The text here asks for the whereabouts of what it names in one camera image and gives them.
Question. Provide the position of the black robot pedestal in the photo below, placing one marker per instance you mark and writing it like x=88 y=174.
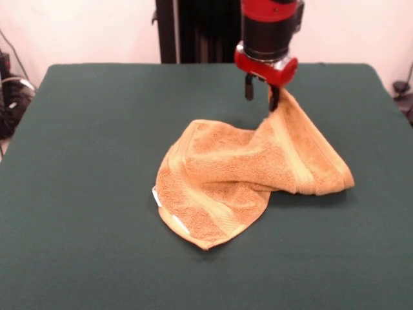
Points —
x=167 y=32

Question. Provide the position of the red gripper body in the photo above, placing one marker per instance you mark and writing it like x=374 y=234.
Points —
x=267 y=72

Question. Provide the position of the black power strip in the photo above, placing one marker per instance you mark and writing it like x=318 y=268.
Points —
x=4 y=63

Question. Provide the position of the small black plug adapter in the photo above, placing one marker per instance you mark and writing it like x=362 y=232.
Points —
x=400 y=87

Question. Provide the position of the dark green tablecloth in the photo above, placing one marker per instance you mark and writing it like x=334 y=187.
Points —
x=80 y=193

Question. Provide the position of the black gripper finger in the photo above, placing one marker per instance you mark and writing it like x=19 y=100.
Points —
x=249 y=88
x=274 y=98

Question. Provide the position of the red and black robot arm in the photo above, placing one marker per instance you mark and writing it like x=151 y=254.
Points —
x=267 y=35

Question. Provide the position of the orange terry towel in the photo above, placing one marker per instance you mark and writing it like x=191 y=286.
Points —
x=232 y=168

